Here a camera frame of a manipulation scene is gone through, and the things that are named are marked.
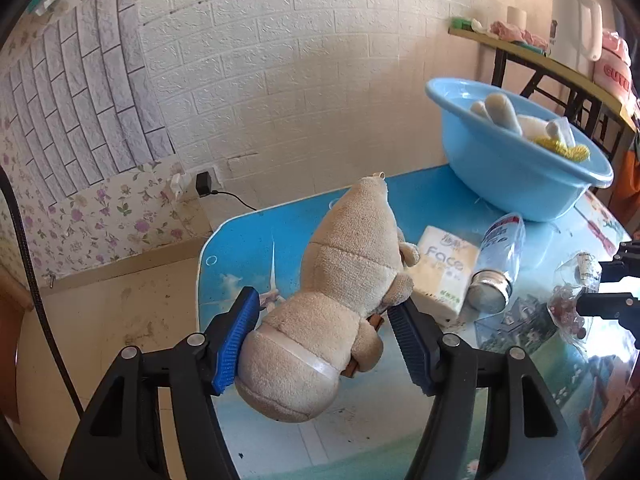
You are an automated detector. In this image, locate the wooden side shelf table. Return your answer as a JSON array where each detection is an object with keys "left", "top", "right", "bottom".
[{"left": 447, "top": 27, "right": 640, "bottom": 161}]

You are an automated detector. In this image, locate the clear plastic bag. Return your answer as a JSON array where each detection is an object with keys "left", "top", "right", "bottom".
[{"left": 547, "top": 252, "right": 603, "bottom": 361}]

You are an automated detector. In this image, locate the pink cloth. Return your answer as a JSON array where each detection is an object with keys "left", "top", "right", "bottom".
[{"left": 489, "top": 21, "right": 548, "bottom": 48}]

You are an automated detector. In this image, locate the white tissue pack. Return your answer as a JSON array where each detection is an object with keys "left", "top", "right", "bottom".
[{"left": 404, "top": 225, "right": 483, "bottom": 323}]

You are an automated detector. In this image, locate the black wall charger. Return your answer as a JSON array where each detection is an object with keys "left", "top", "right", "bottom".
[{"left": 195, "top": 171, "right": 258, "bottom": 212}]

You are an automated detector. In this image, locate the printed scenery desktop table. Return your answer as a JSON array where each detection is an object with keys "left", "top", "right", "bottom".
[{"left": 197, "top": 165, "right": 640, "bottom": 480}]

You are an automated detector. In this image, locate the white electric kettle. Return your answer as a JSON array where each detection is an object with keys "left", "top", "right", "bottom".
[{"left": 547, "top": 0, "right": 603, "bottom": 73}]

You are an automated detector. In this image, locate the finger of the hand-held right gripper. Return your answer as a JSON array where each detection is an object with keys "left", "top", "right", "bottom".
[
  {"left": 575, "top": 292, "right": 640, "bottom": 348},
  {"left": 597, "top": 240, "right": 640, "bottom": 283}
]

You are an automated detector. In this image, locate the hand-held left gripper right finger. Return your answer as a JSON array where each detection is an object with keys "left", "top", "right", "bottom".
[{"left": 387, "top": 300, "right": 586, "bottom": 480}]

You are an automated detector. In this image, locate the clear plastic bottle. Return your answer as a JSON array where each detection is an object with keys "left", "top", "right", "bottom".
[{"left": 467, "top": 212, "right": 527, "bottom": 313}]

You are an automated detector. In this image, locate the orange cloth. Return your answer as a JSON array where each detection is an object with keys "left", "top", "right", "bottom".
[{"left": 612, "top": 132, "right": 640, "bottom": 231}]

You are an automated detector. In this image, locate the blue plastic basin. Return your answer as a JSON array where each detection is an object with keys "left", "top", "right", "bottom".
[{"left": 425, "top": 77, "right": 615, "bottom": 223}]

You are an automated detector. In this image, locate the beige plush bear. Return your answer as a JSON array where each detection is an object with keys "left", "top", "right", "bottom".
[{"left": 234, "top": 172, "right": 421, "bottom": 423}]

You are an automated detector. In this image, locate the black cable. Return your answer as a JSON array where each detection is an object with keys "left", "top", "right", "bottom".
[{"left": 0, "top": 165, "right": 86, "bottom": 418}]

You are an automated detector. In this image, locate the wooden door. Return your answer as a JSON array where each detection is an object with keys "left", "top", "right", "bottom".
[{"left": 0, "top": 280, "right": 23, "bottom": 423}]

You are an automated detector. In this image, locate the white toy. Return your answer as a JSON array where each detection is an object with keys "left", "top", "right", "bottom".
[{"left": 470, "top": 92, "right": 591, "bottom": 163}]

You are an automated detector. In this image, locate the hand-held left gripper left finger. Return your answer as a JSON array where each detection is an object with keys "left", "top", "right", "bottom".
[{"left": 59, "top": 286, "right": 263, "bottom": 480}]

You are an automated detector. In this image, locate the pink lidded container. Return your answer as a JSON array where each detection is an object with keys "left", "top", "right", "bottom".
[{"left": 592, "top": 30, "right": 636, "bottom": 103}]

